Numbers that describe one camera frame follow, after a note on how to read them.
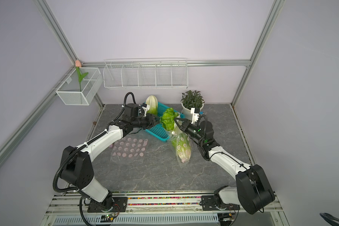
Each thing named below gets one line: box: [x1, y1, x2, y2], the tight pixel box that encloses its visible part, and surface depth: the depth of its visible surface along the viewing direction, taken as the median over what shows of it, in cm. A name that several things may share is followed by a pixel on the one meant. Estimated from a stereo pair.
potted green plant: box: [180, 89, 206, 121], surface depth 102 cm
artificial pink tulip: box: [75, 59, 89, 92], surface depth 92 cm
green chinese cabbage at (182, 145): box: [172, 134, 192, 163], surface depth 83 cm
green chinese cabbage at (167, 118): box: [159, 107, 180, 131], surface depth 79 cm
